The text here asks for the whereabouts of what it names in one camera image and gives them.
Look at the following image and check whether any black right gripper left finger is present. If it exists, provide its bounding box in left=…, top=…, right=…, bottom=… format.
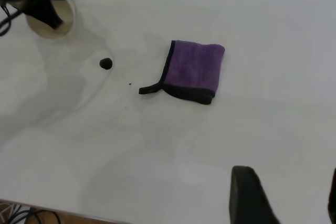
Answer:
left=228, top=165, right=283, bottom=224

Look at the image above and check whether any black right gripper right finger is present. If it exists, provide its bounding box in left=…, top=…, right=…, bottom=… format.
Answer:
left=328, top=167, right=336, bottom=224

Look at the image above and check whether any white paper cup green print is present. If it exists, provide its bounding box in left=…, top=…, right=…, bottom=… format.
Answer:
left=25, top=0, right=77, bottom=39

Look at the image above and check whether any purple cloth with black trim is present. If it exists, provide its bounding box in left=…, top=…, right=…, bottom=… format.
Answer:
left=138, top=39, right=226, bottom=106

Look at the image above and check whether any dark liquid spill blob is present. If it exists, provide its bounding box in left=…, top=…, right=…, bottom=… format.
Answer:
left=99, top=57, right=114, bottom=70

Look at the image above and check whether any thin black hanging cable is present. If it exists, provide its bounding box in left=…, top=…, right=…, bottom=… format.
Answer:
left=0, top=3, right=26, bottom=37

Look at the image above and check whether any white floor cable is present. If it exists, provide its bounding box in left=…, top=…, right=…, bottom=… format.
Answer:
left=0, top=201, right=27, bottom=224

